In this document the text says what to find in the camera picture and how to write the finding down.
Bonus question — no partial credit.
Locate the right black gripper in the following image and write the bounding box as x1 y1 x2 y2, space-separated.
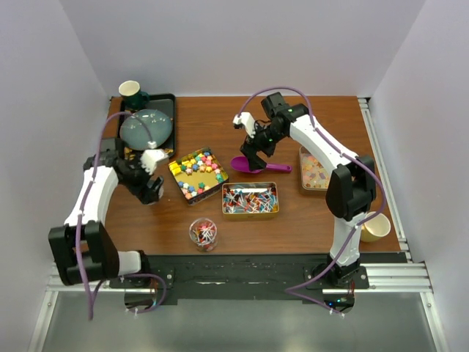
240 120 287 172

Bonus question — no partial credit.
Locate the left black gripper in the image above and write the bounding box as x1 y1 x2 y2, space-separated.
120 154 164 205

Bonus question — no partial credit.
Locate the magenta plastic scoop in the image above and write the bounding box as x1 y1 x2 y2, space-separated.
230 155 292 174

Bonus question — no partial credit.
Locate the gold tin of lollipops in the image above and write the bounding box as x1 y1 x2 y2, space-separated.
221 182 280 221

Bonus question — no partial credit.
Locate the gold tin of star candies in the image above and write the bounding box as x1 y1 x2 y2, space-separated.
169 147 229 205

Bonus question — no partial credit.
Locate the gold tin of gummy candies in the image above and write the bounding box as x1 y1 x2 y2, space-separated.
299 147 330 194

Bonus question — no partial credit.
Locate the clear glass jar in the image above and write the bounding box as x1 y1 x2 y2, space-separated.
189 218 218 252

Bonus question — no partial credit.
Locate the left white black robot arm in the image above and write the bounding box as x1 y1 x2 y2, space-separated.
48 138 168 287

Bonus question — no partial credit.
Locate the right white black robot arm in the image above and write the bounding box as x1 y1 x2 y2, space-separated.
232 92 380 288

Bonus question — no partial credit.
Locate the gold fork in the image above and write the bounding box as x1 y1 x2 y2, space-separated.
124 147 175 158

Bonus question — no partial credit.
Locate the teal ceramic plate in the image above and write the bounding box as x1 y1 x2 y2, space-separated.
119 109 173 150

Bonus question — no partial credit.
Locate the dark green mug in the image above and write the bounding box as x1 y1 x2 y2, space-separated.
118 80 150 111

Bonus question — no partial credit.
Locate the black serving tray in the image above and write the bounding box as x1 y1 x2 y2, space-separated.
119 93 176 151

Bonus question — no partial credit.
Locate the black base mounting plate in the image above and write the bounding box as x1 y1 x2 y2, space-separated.
109 252 406 305

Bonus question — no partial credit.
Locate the yellow mug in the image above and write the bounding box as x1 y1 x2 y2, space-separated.
361 211 391 243

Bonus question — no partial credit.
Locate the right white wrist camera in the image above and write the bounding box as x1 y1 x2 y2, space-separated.
232 112 256 138

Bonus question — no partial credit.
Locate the aluminium frame rail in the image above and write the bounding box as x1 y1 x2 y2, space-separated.
46 263 433 293

